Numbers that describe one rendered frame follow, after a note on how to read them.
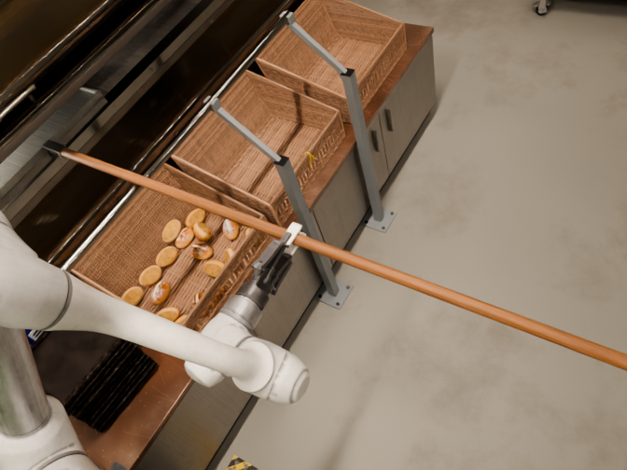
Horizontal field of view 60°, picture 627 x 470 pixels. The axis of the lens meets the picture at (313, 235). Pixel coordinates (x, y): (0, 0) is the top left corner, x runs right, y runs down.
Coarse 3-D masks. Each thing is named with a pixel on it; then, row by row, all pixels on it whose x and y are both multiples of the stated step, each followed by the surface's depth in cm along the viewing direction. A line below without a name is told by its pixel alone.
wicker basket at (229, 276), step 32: (192, 192) 223; (160, 224) 219; (96, 256) 201; (128, 256) 210; (192, 256) 219; (224, 256) 215; (256, 256) 209; (96, 288) 196; (128, 288) 212; (192, 288) 209; (192, 320) 188
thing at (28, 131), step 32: (128, 0) 188; (160, 0) 177; (96, 32) 180; (128, 32) 170; (64, 64) 171; (96, 64) 164; (64, 96) 159; (0, 128) 158; (32, 128) 153; (0, 160) 148
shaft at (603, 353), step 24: (96, 168) 169; (120, 168) 165; (168, 192) 155; (240, 216) 143; (312, 240) 134; (360, 264) 127; (432, 288) 119; (480, 312) 115; (504, 312) 113; (552, 336) 108; (576, 336) 107; (600, 360) 105; (624, 360) 102
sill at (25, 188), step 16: (208, 0) 216; (224, 0) 220; (192, 16) 212; (208, 16) 216; (176, 32) 208; (192, 32) 211; (160, 48) 203; (176, 48) 207; (144, 64) 200; (160, 64) 203; (128, 80) 196; (144, 80) 199; (112, 96) 192; (128, 96) 195; (96, 112) 189; (112, 112) 192; (80, 128) 186; (96, 128) 188; (64, 144) 183; (80, 144) 185; (48, 160) 179; (64, 160) 182; (32, 176) 176; (48, 176) 178; (16, 192) 173; (32, 192) 175; (0, 208) 171; (16, 208) 173
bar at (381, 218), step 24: (288, 24) 200; (240, 72) 186; (216, 96) 180; (192, 120) 175; (360, 120) 224; (168, 144) 171; (264, 144) 186; (360, 144) 235; (288, 168) 189; (288, 192) 199; (384, 216) 281; (96, 240) 156; (72, 264) 152; (336, 288) 257
